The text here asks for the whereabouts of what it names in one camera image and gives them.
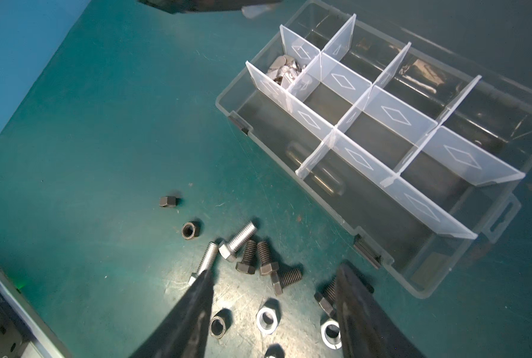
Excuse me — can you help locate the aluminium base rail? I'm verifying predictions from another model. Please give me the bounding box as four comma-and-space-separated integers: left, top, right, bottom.
0, 269, 72, 358

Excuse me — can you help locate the silver hex bolt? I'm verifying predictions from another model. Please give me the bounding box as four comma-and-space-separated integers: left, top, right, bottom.
218, 222, 257, 262
188, 242, 218, 286

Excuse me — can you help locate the silver hex nut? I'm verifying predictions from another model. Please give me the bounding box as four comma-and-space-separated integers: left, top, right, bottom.
321, 318, 342, 350
256, 306, 279, 335

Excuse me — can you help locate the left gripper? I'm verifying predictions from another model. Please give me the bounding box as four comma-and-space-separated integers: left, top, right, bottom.
138, 0, 279, 13

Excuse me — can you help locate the clear plastic organizer box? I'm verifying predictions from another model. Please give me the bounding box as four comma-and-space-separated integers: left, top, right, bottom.
216, 1, 532, 298

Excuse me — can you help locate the silver wing nut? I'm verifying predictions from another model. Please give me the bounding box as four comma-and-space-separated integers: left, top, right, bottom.
274, 63, 302, 89
267, 55, 286, 76

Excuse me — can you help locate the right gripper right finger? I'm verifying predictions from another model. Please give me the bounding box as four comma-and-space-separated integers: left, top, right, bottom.
335, 263, 424, 357

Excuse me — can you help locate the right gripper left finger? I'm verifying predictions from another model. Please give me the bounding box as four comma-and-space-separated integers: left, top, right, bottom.
131, 270, 214, 357

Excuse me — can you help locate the black hex bolt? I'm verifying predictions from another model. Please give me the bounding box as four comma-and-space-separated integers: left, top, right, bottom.
270, 268, 303, 296
314, 277, 337, 319
257, 241, 279, 276
236, 240, 257, 274

